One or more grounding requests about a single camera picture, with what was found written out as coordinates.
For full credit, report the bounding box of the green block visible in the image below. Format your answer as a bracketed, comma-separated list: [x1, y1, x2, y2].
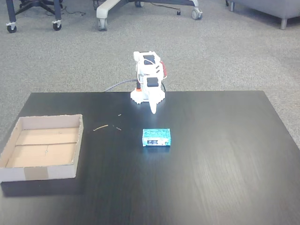
[142, 127, 171, 148]

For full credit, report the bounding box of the shallow cardboard box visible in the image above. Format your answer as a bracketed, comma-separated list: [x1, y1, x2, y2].
[0, 114, 84, 183]

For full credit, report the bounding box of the white wheeled chair base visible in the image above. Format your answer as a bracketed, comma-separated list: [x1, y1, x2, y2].
[96, 0, 203, 31]

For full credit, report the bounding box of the black office chair base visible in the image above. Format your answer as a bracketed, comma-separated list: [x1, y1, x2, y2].
[18, 0, 64, 15]

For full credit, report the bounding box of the grey sofa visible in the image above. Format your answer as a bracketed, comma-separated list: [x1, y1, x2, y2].
[225, 0, 300, 30]

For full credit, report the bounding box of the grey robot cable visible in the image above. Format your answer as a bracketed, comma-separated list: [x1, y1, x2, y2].
[104, 79, 139, 92]

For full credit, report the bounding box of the black plug with cable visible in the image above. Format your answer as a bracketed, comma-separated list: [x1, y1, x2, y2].
[150, 2, 182, 16]

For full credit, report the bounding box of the thin black floor cable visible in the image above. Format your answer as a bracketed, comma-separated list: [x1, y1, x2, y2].
[61, 6, 86, 17]

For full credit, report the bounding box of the black wheeled cart frame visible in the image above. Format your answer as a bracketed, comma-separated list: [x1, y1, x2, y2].
[5, 0, 63, 33]

